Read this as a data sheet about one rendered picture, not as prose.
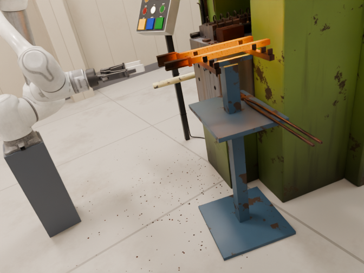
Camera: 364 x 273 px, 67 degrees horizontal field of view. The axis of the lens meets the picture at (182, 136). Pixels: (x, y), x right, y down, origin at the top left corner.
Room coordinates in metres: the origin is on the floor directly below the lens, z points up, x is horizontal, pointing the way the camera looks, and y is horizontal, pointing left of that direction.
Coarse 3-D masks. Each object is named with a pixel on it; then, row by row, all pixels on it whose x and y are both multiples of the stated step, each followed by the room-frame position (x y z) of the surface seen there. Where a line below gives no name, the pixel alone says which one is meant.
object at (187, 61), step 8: (264, 40) 1.14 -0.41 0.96; (232, 48) 1.12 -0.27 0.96; (240, 48) 1.12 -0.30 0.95; (248, 48) 1.13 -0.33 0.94; (192, 56) 1.11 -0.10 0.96; (200, 56) 1.09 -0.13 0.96; (208, 56) 1.10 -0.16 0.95; (216, 56) 1.10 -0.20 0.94; (168, 64) 1.08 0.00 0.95; (176, 64) 1.08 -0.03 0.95; (184, 64) 1.09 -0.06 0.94
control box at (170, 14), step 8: (144, 0) 2.26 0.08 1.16; (152, 0) 2.17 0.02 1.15; (160, 0) 2.10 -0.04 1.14; (168, 0) 2.03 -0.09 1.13; (176, 0) 2.04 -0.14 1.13; (168, 8) 2.00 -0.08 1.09; (176, 8) 2.03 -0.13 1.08; (144, 16) 2.19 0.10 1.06; (152, 16) 2.11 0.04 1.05; (160, 16) 2.04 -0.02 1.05; (168, 16) 1.98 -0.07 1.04; (176, 16) 2.03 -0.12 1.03; (168, 24) 1.98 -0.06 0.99; (144, 32) 2.15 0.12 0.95; (152, 32) 2.08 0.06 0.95; (160, 32) 2.01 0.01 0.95; (168, 32) 1.97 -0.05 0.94
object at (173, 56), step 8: (232, 40) 1.27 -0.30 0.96; (248, 40) 1.26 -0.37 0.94; (200, 48) 1.23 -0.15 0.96; (208, 48) 1.22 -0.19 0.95; (216, 48) 1.23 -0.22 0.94; (224, 48) 1.24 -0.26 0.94; (160, 56) 1.18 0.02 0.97; (168, 56) 1.19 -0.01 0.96; (176, 56) 1.19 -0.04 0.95; (184, 56) 1.20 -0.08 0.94; (160, 64) 1.19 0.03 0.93
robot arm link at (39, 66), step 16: (0, 16) 1.24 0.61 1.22; (0, 32) 1.14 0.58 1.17; (16, 32) 1.08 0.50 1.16; (16, 48) 1.01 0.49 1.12; (32, 48) 0.99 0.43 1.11; (32, 64) 0.91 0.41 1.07; (48, 64) 0.93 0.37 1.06; (32, 80) 0.93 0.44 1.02; (48, 80) 0.94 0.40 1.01; (64, 80) 1.04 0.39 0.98
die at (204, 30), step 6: (234, 18) 1.64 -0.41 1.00; (246, 18) 1.60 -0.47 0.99; (204, 24) 1.68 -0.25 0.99; (210, 24) 1.60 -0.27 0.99; (216, 24) 1.57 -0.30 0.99; (222, 24) 1.57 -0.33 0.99; (228, 24) 1.58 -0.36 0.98; (204, 30) 1.67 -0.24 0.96; (210, 30) 1.58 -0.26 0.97; (246, 30) 1.60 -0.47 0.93; (204, 36) 1.68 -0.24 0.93; (210, 36) 1.59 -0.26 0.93; (216, 36) 1.56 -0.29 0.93
